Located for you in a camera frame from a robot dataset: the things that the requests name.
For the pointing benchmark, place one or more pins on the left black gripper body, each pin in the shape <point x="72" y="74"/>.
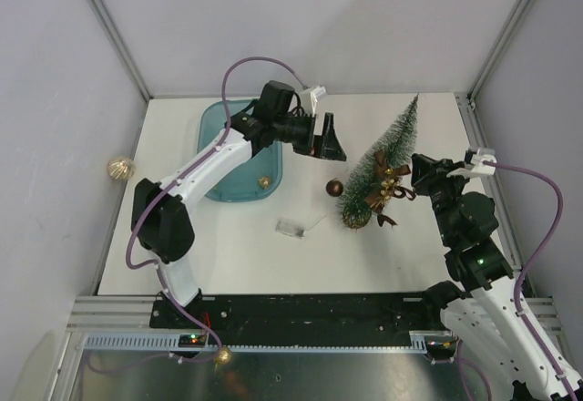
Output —
<point x="303" y="140"/>

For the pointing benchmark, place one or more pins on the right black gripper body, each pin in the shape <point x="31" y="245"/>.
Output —
<point x="435" y="183"/>

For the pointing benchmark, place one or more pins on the dark brown bauble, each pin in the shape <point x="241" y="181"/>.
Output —
<point x="334" y="188"/>

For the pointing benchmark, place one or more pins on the brown ribbon pile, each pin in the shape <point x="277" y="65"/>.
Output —
<point x="387" y="185"/>

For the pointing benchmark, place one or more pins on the small green christmas tree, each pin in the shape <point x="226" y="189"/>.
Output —
<point x="398" y="143"/>

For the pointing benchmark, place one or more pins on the clear light string battery box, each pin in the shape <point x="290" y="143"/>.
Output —
<point x="290" y="228"/>

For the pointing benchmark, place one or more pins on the white gold striped bauble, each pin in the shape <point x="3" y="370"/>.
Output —
<point x="121" y="168"/>

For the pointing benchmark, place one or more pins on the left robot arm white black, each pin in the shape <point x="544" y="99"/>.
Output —
<point x="160" y="212"/>

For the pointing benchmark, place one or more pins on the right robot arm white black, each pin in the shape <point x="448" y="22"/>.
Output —
<point x="482" y="303"/>

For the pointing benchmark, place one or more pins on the blue plastic tray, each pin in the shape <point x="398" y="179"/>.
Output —
<point x="254" y="180"/>

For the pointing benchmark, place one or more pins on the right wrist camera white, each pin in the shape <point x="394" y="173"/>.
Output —
<point x="477" y="163"/>

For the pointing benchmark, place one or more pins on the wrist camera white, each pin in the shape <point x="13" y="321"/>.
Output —
<point x="477" y="163"/>
<point x="310" y="98"/>

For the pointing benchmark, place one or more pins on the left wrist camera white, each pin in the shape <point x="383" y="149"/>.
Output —
<point x="310" y="98"/>

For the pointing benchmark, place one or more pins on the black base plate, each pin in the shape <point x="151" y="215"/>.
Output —
<point x="413" y="310"/>

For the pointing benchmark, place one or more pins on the right aluminium frame post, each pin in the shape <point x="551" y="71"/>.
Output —
<point x="513" y="22"/>

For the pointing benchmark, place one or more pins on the aluminium frame post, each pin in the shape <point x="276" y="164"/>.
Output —
<point x="119" y="46"/>
<point x="513" y="22"/>

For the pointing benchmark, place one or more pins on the left aluminium frame post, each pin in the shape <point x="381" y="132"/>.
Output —
<point x="119" y="46"/>

